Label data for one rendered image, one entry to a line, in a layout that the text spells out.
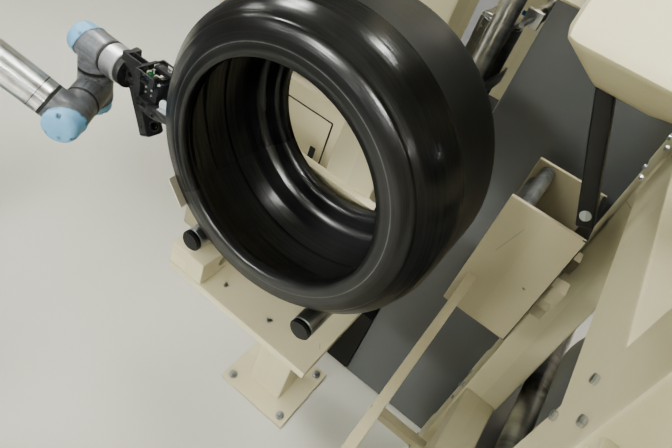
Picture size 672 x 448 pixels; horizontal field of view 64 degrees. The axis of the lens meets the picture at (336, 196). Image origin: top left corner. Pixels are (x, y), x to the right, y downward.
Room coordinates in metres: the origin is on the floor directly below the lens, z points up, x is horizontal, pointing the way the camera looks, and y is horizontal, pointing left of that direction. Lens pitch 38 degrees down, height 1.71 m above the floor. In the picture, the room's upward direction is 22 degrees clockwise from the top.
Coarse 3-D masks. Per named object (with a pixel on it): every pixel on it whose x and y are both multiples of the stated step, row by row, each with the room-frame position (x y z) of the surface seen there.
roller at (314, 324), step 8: (304, 312) 0.64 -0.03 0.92; (312, 312) 0.64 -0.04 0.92; (320, 312) 0.65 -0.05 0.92; (296, 320) 0.62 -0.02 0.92; (304, 320) 0.62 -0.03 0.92; (312, 320) 0.63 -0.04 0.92; (320, 320) 0.64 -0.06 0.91; (296, 328) 0.61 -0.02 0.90; (304, 328) 0.61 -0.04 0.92; (312, 328) 0.62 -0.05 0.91; (296, 336) 0.61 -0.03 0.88; (304, 336) 0.61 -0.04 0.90
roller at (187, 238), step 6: (192, 228) 0.73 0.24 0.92; (198, 228) 0.73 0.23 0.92; (186, 234) 0.72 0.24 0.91; (192, 234) 0.71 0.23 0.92; (198, 234) 0.72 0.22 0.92; (204, 234) 0.73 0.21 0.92; (186, 240) 0.72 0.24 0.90; (192, 240) 0.71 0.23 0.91; (198, 240) 0.71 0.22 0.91; (204, 240) 0.72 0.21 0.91; (192, 246) 0.71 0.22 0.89; (198, 246) 0.71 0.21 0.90
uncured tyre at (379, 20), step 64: (256, 0) 0.73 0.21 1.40; (320, 0) 0.71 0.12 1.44; (384, 0) 0.79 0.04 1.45; (192, 64) 0.72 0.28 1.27; (256, 64) 0.97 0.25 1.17; (320, 64) 0.65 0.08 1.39; (384, 64) 0.65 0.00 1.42; (448, 64) 0.75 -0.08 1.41; (192, 128) 0.82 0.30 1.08; (256, 128) 0.96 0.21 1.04; (384, 128) 0.61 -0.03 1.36; (448, 128) 0.66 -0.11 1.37; (192, 192) 0.70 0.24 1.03; (256, 192) 0.87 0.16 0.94; (320, 192) 0.92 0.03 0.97; (384, 192) 0.59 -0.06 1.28; (448, 192) 0.62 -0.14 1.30; (256, 256) 0.67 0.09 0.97; (320, 256) 0.79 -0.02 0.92; (384, 256) 0.58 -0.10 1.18
